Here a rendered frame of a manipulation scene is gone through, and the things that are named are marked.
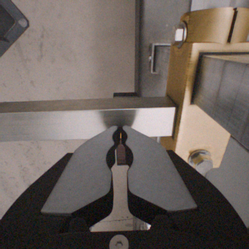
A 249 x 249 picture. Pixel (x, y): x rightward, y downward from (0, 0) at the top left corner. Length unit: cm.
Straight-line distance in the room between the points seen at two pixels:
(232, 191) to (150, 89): 34
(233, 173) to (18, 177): 153
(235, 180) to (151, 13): 40
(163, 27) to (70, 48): 78
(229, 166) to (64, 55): 93
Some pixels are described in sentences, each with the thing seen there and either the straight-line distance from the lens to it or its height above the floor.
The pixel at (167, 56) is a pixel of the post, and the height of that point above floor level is 79.
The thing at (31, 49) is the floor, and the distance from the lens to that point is 109.
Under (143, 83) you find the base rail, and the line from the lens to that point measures 29.
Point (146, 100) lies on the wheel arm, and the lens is 16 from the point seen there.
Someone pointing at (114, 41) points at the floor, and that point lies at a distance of 98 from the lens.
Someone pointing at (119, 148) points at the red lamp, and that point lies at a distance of 35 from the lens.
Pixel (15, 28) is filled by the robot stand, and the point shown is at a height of 2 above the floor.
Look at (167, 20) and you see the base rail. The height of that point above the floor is 70.
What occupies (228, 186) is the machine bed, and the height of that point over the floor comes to 72.
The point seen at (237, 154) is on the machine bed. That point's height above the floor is 70.
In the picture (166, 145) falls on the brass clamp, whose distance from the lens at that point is 18.
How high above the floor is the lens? 98
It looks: 62 degrees down
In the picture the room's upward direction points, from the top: 175 degrees clockwise
